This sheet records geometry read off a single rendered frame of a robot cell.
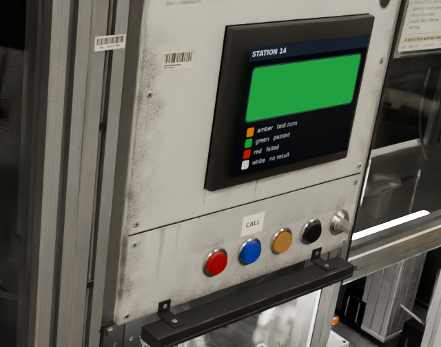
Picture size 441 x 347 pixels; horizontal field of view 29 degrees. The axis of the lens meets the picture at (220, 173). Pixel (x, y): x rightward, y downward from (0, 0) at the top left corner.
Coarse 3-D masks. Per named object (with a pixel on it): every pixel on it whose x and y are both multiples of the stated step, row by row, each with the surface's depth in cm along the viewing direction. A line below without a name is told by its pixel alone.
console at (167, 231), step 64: (192, 0) 91; (256, 0) 97; (320, 0) 104; (384, 0) 113; (128, 64) 94; (192, 64) 94; (384, 64) 118; (128, 128) 96; (192, 128) 98; (128, 192) 96; (192, 192) 102; (256, 192) 111; (320, 192) 120; (128, 256) 99; (192, 256) 107; (128, 320) 104
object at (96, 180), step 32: (96, 0) 84; (128, 0) 87; (96, 32) 86; (96, 64) 87; (96, 96) 89; (96, 128) 90; (96, 160) 92; (96, 192) 95; (96, 224) 96; (96, 256) 97; (416, 256) 183; (96, 288) 99; (352, 288) 192; (384, 288) 185; (416, 288) 189; (96, 320) 101; (352, 320) 193; (384, 320) 187; (416, 320) 184
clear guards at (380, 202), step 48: (432, 0) 122; (432, 48) 126; (384, 96) 123; (432, 96) 132; (384, 144) 128; (432, 144) 137; (384, 192) 133; (432, 192) 143; (384, 240) 139; (432, 240) 149; (240, 288) 118; (240, 336) 122; (288, 336) 130
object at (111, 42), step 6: (96, 36) 86; (102, 36) 86; (108, 36) 87; (114, 36) 87; (120, 36) 88; (96, 42) 86; (102, 42) 86; (108, 42) 87; (114, 42) 88; (120, 42) 88; (96, 48) 86; (102, 48) 87; (108, 48) 87; (114, 48) 88; (120, 48) 88
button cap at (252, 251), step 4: (248, 244) 113; (252, 244) 113; (256, 244) 113; (248, 248) 112; (252, 248) 113; (256, 248) 113; (260, 248) 114; (244, 252) 112; (248, 252) 112; (252, 252) 113; (256, 252) 114; (260, 252) 114; (244, 256) 113; (248, 256) 113; (252, 256) 113; (256, 256) 114; (244, 260) 113; (248, 260) 113; (252, 260) 114
